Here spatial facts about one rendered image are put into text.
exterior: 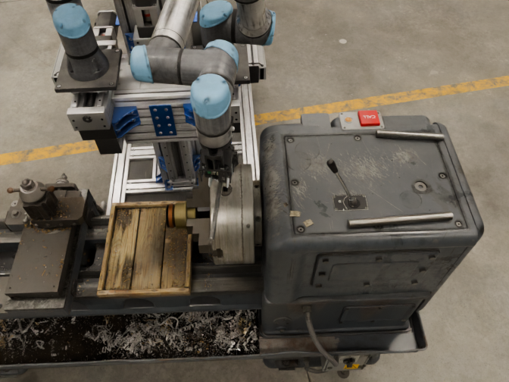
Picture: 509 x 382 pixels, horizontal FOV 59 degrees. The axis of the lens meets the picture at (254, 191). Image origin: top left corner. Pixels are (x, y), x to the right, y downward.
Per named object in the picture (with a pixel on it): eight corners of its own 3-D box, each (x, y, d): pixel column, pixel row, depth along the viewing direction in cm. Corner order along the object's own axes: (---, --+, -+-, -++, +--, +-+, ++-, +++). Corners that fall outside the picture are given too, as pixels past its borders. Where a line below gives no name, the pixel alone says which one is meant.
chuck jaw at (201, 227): (223, 216, 140) (222, 246, 132) (223, 227, 144) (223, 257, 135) (186, 217, 140) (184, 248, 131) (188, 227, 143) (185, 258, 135)
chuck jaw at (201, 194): (223, 202, 146) (221, 166, 142) (222, 207, 141) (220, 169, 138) (188, 203, 145) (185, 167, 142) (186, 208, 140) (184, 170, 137)
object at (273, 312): (366, 277, 248) (410, 182, 178) (383, 367, 221) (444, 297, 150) (256, 280, 247) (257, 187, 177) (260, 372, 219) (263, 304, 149)
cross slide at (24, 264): (85, 189, 169) (82, 181, 165) (61, 298, 144) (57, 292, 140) (40, 190, 168) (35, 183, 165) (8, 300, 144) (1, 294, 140)
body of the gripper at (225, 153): (200, 183, 107) (194, 154, 96) (204, 152, 111) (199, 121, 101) (232, 185, 107) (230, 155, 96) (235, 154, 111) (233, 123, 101)
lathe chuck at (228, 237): (242, 194, 166) (239, 143, 138) (244, 277, 150) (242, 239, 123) (217, 195, 165) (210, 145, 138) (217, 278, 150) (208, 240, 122)
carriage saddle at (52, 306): (95, 196, 174) (91, 187, 169) (72, 314, 147) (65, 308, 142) (16, 199, 173) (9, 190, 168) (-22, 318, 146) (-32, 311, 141)
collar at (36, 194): (48, 182, 146) (45, 176, 144) (42, 202, 142) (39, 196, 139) (23, 183, 146) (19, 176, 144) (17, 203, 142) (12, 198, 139)
